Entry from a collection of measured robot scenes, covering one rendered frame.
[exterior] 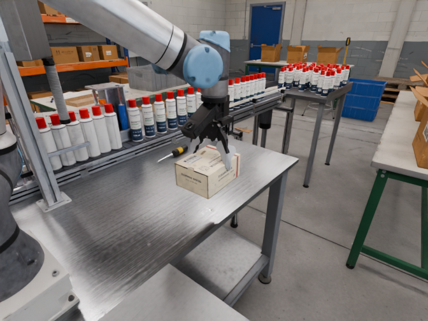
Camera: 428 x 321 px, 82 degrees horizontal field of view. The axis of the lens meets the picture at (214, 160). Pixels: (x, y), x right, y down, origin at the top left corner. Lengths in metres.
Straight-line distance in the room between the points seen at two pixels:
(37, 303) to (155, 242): 0.29
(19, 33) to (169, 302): 0.76
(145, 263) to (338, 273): 1.42
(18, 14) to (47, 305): 0.69
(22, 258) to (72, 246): 0.20
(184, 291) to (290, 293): 1.13
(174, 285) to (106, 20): 0.54
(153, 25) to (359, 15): 7.49
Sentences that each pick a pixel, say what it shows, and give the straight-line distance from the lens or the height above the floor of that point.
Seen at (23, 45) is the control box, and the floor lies 1.32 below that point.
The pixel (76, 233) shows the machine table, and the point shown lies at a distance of 0.86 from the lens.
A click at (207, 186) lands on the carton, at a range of 0.66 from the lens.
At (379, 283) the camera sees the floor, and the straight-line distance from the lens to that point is 1.96.
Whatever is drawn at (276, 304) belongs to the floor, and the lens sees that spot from 1.64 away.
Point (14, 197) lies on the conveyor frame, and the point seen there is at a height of 0.85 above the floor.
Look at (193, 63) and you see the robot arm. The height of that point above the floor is 1.31.
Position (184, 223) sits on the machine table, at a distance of 0.79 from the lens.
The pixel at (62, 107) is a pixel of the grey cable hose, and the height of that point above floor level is 1.13.
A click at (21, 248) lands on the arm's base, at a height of 0.98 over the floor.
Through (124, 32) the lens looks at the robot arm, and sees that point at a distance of 0.45.
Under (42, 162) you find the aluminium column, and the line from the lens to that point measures 0.96.
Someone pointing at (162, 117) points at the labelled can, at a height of 0.97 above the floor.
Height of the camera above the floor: 1.35
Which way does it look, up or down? 27 degrees down
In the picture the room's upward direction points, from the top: straight up
